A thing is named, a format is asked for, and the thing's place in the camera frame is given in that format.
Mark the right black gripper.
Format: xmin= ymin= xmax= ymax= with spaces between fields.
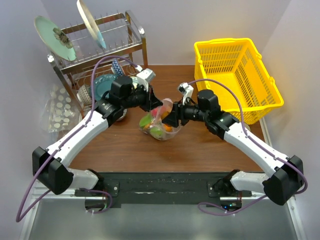
xmin=162 ymin=96 xmax=209 ymax=128

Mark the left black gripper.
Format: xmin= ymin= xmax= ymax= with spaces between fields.
xmin=121 ymin=82 xmax=163 ymax=112

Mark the red toy apple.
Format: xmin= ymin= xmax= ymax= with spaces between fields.
xmin=150 ymin=107 xmax=161 ymax=117

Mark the red yellow toy mango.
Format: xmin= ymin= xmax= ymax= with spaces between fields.
xmin=163 ymin=124 xmax=173 ymax=133

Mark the orange red toy peach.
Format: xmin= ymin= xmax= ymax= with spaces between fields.
xmin=160 ymin=109 xmax=171 ymax=120

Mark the green toy cabbage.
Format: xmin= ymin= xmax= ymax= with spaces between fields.
xmin=149 ymin=126 xmax=163 ymax=139

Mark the clear pink zip bag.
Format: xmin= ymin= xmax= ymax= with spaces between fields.
xmin=139 ymin=98 xmax=182 ymax=141

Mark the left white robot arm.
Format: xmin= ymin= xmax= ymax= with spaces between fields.
xmin=32 ymin=76 xmax=162 ymax=196

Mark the polka dot plastic bag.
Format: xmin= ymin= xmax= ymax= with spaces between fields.
xmin=40 ymin=84 xmax=82 ymax=133

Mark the yellow inside patterned bowl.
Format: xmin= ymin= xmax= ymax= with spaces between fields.
xmin=130 ymin=76 xmax=139 ymax=89

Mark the small patterned dish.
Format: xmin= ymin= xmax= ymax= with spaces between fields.
xmin=117 ymin=109 xmax=128 ymax=122

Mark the blue zigzag bowl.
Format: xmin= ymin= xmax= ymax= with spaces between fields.
xmin=110 ymin=59 xmax=125 ymax=76

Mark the dark teal plate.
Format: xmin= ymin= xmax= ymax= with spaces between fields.
xmin=93 ymin=74 xmax=118 ymax=101

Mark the steel dish rack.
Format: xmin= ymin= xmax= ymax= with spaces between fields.
xmin=47 ymin=10 xmax=148 ymax=116

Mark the grey patterned bowl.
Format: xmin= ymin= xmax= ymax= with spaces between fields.
xmin=77 ymin=84 xmax=92 ymax=105

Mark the yellow plastic basket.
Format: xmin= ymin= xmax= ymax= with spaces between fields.
xmin=194 ymin=38 xmax=284 ymax=125

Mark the beige blue plate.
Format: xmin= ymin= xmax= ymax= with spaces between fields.
xmin=76 ymin=0 xmax=106 ymax=50

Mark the light green floral plate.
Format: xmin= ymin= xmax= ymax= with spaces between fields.
xmin=34 ymin=16 xmax=77 ymax=62

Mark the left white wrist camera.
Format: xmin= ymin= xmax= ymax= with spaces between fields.
xmin=136 ymin=68 xmax=156 ymax=92

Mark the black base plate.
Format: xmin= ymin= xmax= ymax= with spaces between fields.
xmin=75 ymin=172 xmax=252 ymax=210

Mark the aluminium frame rail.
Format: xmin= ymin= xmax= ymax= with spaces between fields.
xmin=20 ymin=117 xmax=304 ymax=240

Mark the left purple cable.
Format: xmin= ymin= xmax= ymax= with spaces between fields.
xmin=15 ymin=55 xmax=141 ymax=223

